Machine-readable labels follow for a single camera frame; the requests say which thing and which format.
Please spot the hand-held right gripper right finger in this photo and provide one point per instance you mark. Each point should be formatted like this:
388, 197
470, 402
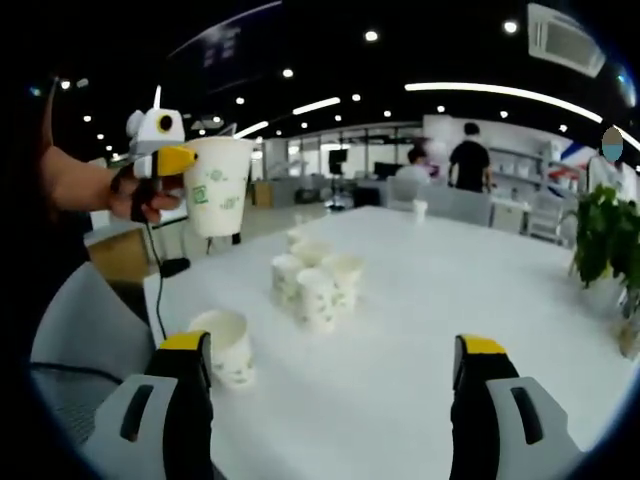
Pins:
472, 425

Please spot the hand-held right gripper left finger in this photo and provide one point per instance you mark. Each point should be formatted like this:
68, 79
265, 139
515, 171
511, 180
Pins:
185, 425

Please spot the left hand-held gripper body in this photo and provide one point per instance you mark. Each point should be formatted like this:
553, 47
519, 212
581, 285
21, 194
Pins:
157, 130

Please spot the white printed paper cup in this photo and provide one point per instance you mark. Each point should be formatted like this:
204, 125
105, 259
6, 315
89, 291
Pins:
220, 200
420, 210
230, 350

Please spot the cluster of paper cups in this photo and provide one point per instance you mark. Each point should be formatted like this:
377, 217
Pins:
316, 300

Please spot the person's left hand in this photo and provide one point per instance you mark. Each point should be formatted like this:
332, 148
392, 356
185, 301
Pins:
125, 195

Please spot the white vertical light bar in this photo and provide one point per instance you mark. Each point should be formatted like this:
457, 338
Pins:
158, 97

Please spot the straight ceiling light bar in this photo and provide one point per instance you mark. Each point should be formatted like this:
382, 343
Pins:
316, 106
251, 130

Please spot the black oval object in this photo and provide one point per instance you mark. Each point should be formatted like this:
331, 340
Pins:
175, 265

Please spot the white top wooden cabinet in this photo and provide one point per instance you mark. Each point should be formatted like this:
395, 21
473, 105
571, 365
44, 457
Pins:
120, 255

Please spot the white table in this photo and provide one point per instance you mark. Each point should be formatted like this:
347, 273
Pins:
400, 310

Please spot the row of office desks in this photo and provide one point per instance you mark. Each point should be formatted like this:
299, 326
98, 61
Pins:
310, 192

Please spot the grey office chair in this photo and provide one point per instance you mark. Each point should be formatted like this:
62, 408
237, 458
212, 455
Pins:
85, 320

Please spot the black standing monitor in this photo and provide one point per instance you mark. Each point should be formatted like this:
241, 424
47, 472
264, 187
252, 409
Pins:
338, 162

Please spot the person's own dark clothing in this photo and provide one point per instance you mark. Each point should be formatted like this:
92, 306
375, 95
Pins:
55, 280

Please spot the grey chair back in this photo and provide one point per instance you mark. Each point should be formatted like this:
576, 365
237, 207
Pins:
404, 192
455, 207

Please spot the potted green plant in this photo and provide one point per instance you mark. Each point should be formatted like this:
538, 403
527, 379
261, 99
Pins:
605, 235

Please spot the group of round ceiling downlights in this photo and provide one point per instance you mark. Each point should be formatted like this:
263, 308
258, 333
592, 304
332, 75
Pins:
371, 35

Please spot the curved ceiling light strip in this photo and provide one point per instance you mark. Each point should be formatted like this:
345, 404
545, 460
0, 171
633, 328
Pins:
500, 90

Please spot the ceiling air conditioner vent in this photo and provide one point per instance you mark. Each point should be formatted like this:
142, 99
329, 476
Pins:
565, 40

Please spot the white frame chair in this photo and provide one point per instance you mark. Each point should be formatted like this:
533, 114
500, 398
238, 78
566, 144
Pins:
547, 215

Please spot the white wall shelf unit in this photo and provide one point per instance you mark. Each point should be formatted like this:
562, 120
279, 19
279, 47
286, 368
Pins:
520, 167

